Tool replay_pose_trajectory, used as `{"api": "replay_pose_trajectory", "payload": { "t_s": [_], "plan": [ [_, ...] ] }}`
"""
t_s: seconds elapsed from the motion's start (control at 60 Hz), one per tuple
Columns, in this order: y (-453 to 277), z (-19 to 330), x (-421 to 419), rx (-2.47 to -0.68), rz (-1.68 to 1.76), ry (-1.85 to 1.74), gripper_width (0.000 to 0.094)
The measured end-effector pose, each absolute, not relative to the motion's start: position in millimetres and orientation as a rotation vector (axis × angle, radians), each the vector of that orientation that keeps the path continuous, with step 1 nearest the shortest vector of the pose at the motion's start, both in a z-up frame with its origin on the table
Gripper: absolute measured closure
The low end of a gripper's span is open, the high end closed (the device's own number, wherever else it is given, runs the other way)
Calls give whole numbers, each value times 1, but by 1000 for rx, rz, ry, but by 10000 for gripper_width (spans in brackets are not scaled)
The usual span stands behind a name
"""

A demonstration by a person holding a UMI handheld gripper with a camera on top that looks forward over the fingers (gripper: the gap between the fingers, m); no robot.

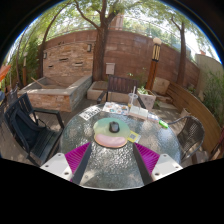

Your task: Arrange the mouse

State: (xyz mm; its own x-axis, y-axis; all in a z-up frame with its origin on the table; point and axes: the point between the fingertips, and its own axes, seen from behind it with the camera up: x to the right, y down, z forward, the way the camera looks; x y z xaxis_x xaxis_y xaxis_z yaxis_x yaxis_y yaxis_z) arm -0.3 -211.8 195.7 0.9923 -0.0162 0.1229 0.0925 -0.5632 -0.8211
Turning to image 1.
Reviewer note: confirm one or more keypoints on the black slatted patio chair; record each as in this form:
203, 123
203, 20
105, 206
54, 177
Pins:
46, 140

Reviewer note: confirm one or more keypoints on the beige cushion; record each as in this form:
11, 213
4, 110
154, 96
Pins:
161, 86

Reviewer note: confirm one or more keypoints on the brown wicker chair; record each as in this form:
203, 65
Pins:
191, 133

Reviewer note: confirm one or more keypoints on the grey utility box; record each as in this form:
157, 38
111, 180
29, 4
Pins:
110, 68

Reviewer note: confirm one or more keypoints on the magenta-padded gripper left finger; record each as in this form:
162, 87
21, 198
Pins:
60, 165

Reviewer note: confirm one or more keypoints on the wooden lamp post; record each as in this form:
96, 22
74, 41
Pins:
153, 65

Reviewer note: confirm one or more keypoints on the orange umbrella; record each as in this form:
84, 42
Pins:
4, 71

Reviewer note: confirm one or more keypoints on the green marker pen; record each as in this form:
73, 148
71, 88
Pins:
163, 124

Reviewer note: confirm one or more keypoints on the dark wooden armchair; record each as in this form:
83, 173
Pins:
121, 85

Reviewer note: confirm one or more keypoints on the small pale packet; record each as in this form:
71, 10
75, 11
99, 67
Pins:
153, 117

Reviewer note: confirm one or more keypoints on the clear plastic cup with straw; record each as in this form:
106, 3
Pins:
132, 100

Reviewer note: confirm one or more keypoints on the dark grey computer mouse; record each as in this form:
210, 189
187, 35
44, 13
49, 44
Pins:
114, 127

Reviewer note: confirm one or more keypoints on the slender tree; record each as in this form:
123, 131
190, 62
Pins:
182, 56

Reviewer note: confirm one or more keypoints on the wall lamp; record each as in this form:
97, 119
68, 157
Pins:
44, 55
89, 48

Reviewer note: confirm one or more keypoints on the stone planter bed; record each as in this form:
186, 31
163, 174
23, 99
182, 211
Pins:
50, 100

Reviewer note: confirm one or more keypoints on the open white book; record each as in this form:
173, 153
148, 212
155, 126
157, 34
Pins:
139, 113

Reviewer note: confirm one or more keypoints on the large tree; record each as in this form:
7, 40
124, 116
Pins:
100, 53

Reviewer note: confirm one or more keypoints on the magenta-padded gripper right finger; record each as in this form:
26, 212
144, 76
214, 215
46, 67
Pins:
164, 165

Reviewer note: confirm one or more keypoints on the black bag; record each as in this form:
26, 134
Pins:
26, 130

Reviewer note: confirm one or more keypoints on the curved wooden bench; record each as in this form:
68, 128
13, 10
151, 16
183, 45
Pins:
193, 106

